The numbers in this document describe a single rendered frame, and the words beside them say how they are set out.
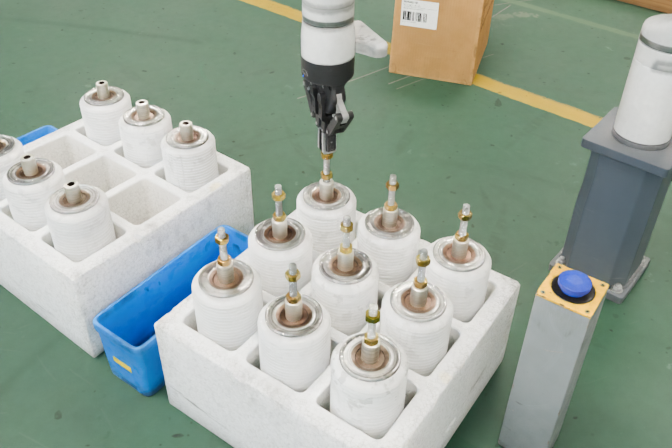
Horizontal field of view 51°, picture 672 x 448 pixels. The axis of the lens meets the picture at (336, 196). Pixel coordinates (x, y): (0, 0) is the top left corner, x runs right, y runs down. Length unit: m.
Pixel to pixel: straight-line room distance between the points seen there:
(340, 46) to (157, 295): 0.54
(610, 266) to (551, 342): 0.45
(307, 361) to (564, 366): 0.33
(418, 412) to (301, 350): 0.17
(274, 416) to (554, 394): 0.37
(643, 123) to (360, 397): 0.66
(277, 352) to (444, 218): 0.68
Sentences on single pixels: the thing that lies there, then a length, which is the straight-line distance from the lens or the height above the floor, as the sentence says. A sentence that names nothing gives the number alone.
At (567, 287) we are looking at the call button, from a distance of 0.92.
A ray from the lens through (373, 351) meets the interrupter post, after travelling 0.87.
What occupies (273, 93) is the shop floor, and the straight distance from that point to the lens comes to 1.95.
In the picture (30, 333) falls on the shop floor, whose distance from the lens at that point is 1.35.
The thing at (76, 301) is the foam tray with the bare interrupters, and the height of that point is 0.13.
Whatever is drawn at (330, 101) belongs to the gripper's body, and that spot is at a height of 0.44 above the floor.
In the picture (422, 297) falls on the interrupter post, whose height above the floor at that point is 0.27.
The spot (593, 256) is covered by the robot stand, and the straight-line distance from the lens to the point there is 1.39.
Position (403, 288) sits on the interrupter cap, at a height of 0.25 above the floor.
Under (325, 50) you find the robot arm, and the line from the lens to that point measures 0.96.
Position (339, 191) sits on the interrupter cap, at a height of 0.25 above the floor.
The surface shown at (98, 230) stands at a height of 0.21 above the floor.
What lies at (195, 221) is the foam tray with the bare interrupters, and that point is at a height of 0.14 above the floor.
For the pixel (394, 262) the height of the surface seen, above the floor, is 0.21.
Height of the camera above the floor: 0.93
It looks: 37 degrees down
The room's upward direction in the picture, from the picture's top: 1 degrees clockwise
